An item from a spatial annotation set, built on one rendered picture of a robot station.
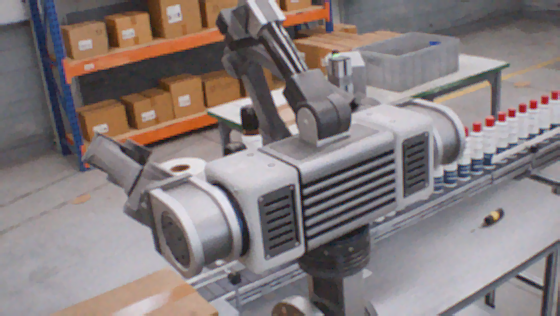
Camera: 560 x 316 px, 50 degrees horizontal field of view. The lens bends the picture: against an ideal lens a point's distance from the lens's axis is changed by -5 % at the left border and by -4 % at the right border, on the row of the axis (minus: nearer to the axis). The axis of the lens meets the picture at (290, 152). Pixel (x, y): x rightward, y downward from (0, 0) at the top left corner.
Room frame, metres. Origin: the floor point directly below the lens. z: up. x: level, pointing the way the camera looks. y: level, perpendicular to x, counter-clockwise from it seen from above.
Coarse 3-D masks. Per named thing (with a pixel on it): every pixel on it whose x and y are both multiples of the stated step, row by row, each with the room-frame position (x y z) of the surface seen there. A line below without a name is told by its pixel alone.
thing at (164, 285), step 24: (120, 288) 1.21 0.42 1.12; (144, 288) 1.20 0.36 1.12; (168, 288) 1.19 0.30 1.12; (192, 288) 1.19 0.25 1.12; (72, 312) 1.13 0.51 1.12; (96, 312) 1.12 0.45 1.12; (120, 312) 1.11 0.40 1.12; (144, 312) 1.11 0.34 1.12; (168, 312) 1.10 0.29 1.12; (192, 312) 1.09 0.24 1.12; (216, 312) 1.09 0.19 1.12
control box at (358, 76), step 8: (328, 56) 1.77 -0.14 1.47; (352, 56) 1.74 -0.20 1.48; (360, 56) 1.73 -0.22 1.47; (352, 64) 1.64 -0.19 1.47; (360, 64) 1.64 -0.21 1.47; (328, 72) 1.64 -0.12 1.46; (352, 72) 1.63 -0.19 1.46; (360, 72) 1.63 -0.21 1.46; (352, 80) 1.63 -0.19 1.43; (360, 80) 1.63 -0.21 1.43; (360, 88) 1.63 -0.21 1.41
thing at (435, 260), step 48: (480, 192) 2.08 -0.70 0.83; (528, 192) 2.04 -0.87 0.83; (48, 240) 2.03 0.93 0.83; (96, 240) 2.00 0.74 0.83; (144, 240) 1.97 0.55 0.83; (384, 240) 1.81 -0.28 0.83; (432, 240) 1.77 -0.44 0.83; (480, 240) 1.74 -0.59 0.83; (528, 240) 1.70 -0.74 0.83; (0, 288) 1.72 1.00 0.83; (48, 288) 1.69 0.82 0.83; (96, 288) 1.67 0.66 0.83; (288, 288) 1.58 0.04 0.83; (384, 288) 1.53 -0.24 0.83; (432, 288) 1.50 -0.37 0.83; (480, 288) 1.48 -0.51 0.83
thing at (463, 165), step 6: (468, 138) 2.10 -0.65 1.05; (468, 144) 2.09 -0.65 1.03; (468, 150) 2.09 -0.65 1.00; (462, 156) 2.09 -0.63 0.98; (468, 156) 2.09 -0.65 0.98; (462, 162) 2.09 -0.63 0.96; (468, 162) 2.09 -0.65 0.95; (462, 168) 2.09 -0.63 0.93; (468, 168) 2.09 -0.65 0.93; (462, 174) 2.09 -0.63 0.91; (468, 174) 2.09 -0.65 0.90; (462, 180) 2.09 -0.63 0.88
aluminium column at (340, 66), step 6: (330, 60) 1.62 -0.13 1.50; (336, 60) 1.60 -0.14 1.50; (342, 60) 1.61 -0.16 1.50; (348, 60) 1.62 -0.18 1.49; (330, 66) 1.63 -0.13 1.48; (336, 66) 1.60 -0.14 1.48; (342, 66) 1.61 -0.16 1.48; (348, 66) 1.62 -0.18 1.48; (330, 72) 1.63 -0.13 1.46; (336, 72) 1.61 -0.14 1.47; (342, 72) 1.60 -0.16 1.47; (348, 72) 1.62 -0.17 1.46; (348, 84) 1.62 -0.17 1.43; (348, 90) 1.61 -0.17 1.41
